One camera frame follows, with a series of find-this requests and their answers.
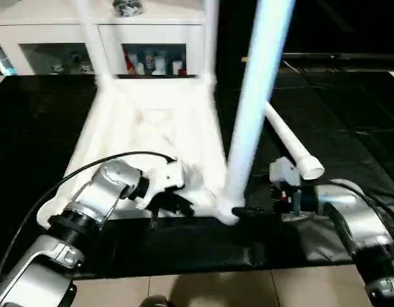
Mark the white plastic table leg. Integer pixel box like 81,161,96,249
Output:
221,0,297,224
198,0,221,89
72,0,118,93
264,102,326,180

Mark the white plastic table top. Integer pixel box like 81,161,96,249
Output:
36,75,249,228

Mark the dark left robot foot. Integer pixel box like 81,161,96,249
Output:
141,297,172,307

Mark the black work mat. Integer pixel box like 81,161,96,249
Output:
0,70,394,281

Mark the black metal bar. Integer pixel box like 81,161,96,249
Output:
283,52,394,65

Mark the crumpled silver object on cabinet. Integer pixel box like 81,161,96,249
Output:
113,0,143,17

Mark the white glass-door cabinet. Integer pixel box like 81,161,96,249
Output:
0,0,207,77

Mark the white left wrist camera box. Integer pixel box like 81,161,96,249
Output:
134,160,186,210

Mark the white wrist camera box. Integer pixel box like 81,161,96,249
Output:
134,160,186,210
269,157,301,193

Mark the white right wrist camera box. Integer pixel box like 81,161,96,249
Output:
269,157,301,193

